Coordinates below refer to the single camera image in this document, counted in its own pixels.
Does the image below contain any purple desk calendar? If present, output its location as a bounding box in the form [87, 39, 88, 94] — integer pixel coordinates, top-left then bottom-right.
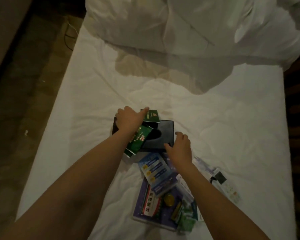
[132, 166, 200, 232]

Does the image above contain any rumpled white duvet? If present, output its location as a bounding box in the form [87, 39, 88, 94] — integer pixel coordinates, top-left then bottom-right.
[85, 0, 300, 95]

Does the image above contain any person's right hand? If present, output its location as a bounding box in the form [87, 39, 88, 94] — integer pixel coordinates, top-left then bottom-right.
[163, 131, 193, 170]

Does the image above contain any small orange jar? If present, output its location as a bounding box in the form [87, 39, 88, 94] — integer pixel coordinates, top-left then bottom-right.
[163, 194, 176, 207]

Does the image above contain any person's left forearm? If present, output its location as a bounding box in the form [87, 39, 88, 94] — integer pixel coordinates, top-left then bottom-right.
[0, 130, 141, 240]

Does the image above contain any person's left hand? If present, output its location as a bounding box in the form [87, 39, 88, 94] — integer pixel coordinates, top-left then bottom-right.
[115, 106, 151, 135]

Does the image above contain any thin pale floor cable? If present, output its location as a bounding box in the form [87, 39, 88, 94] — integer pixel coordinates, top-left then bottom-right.
[64, 15, 80, 52]

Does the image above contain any black tissue box green label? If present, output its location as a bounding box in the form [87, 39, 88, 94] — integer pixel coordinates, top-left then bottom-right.
[111, 119, 176, 152]

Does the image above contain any small green white packet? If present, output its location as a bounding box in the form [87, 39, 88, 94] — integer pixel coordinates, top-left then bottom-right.
[177, 213, 198, 234]

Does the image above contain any person's right forearm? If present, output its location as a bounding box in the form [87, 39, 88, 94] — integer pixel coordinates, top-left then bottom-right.
[177, 162, 271, 240]

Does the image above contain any white remote control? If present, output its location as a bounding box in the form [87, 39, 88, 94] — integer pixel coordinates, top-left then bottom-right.
[212, 170, 241, 203]

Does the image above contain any white bed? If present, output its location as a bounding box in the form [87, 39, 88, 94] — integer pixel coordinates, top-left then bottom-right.
[16, 22, 298, 240]
[0, 0, 33, 83]

